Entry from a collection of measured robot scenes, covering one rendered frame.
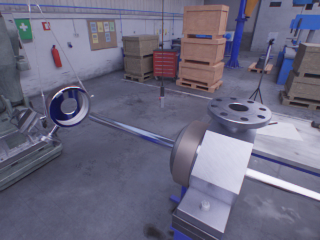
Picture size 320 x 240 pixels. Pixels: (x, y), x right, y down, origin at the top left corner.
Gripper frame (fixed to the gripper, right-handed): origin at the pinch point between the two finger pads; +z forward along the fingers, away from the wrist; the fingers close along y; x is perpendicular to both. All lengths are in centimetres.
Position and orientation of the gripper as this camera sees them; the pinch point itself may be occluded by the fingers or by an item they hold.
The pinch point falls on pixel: (41, 131)
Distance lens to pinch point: 182.0
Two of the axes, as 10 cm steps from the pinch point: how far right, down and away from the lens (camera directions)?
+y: 5.0, -8.5, 1.7
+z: 7.9, 3.8, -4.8
